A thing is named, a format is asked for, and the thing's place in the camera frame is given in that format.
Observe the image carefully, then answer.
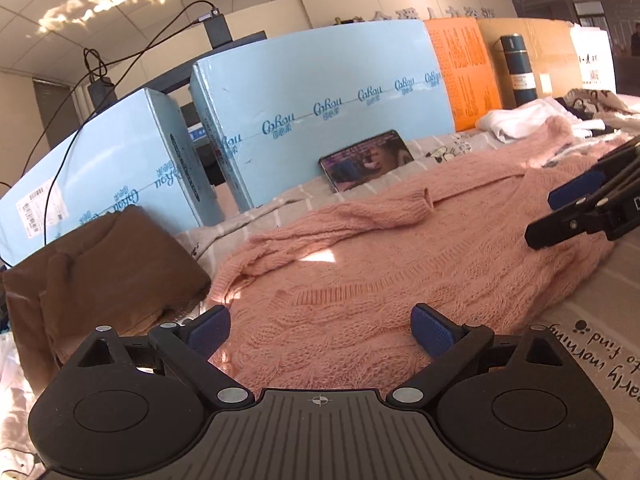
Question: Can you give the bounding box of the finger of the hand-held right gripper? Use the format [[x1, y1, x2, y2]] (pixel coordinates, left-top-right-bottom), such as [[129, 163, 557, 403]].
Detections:
[[547, 135, 640, 209], [524, 195, 623, 251]]

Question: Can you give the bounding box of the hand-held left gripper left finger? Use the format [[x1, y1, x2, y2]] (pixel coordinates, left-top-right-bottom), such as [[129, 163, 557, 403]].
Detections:
[[59, 304, 256, 407]]

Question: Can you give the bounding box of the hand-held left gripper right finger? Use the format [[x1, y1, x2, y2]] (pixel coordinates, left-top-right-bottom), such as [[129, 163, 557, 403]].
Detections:
[[385, 302, 582, 406]]

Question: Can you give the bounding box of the pink knitted sweater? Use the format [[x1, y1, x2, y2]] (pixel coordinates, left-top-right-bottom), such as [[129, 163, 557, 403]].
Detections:
[[207, 116, 626, 391]]

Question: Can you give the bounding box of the black and white garment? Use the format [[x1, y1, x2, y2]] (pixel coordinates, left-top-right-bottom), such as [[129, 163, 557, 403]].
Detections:
[[565, 97, 640, 148]]

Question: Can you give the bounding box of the brown white patterned garment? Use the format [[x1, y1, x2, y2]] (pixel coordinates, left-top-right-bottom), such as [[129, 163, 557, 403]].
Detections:
[[555, 87, 640, 117]]

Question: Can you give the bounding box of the grey printed bed sheet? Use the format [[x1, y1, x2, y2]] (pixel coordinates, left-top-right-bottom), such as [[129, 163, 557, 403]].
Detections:
[[172, 92, 640, 480]]

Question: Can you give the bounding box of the brown folded garment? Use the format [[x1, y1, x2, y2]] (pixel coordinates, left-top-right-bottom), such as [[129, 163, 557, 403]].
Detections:
[[2, 206, 212, 397]]

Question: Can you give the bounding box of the dark blue thermos bottle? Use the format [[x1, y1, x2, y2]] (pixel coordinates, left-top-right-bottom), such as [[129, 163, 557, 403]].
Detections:
[[492, 35, 539, 104]]

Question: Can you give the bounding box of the white carton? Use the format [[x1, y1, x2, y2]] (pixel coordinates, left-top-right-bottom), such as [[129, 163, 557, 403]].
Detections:
[[568, 25, 617, 97]]

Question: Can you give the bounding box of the brown cardboard box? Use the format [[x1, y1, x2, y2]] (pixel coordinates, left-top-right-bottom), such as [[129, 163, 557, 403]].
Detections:
[[475, 17, 587, 111]]

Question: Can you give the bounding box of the orange carton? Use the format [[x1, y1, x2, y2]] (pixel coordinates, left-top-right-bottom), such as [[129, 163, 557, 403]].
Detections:
[[423, 16, 504, 134]]

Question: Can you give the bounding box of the black smartphone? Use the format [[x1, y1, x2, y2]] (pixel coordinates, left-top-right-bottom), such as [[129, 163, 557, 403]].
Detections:
[[318, 129, 417, 194]]

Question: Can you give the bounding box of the small light blue carton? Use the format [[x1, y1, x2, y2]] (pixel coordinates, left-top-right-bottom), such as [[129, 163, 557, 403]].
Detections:
[[0, 87, 226, 267]]

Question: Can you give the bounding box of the white crumpled cloth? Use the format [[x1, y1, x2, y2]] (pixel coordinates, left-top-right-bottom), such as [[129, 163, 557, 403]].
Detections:
[[0, 327, 48, 480]]

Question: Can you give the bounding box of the small black power adapter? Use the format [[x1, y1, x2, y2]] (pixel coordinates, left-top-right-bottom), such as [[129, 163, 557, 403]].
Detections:
[[87, 75, 119, 112]]

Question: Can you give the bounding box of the large light blue carton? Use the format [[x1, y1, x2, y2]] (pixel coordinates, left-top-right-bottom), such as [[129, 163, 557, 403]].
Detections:
[[189, 18, 459, 212]]

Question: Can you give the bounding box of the large black power adapter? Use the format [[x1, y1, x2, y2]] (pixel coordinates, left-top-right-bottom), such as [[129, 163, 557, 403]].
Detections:
[[204, 7, 234, 49]]

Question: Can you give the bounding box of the long black cable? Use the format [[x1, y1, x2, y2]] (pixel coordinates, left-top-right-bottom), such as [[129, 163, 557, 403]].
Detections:
[[42, 0, 221, 248]]

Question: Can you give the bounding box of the looped black cable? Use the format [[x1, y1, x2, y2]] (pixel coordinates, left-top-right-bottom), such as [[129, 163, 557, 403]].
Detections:
[[0, 48, 109, 268]]

